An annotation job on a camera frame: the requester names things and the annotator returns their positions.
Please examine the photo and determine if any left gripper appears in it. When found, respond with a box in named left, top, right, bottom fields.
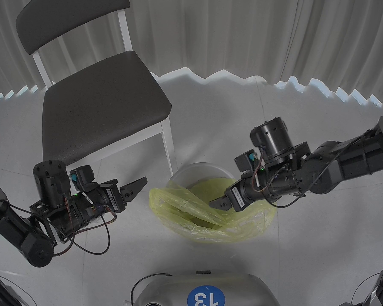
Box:
left=68, top=177, right=148, bottom=232

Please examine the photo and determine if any dark grey white-framed chair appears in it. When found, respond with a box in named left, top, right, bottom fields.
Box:
left=15, top=0, right=177, bottom=178

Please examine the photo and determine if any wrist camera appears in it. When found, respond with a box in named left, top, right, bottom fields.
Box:
left=69, top=165, right=95, bottom=192
left=234, top=150, right=260, bottom=173

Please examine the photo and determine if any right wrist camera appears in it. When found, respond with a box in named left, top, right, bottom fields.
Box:
left=234, top=150, right=260, bottom=173

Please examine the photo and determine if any yellow plastic bag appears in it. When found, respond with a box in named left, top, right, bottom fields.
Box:
left=149, top=177, right=278, bottom=244

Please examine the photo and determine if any white trash bin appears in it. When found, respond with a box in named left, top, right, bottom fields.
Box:
left=165, top=161, right=241, bottom=240

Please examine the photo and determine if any black cable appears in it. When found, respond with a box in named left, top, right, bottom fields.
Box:
left=130, top=272, right=173, bottom=306
left=264, top=191, right=307, bottom=209
left=53, top=200, right=119, bottom=257
left=339, top=273, right=383, bottom=306

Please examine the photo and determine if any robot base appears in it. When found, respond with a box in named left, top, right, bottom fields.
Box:
left=137, top=270, right=279, bottom=306

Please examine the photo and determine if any white curtain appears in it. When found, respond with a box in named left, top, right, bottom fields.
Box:
left=0, top=0, right=383, bottom=111

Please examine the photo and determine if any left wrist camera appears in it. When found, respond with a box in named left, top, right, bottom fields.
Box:
left=69, top=165, right=95, bottom=192

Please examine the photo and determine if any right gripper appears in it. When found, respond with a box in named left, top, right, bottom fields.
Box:
left=209, top=167, right=297, bottom=212

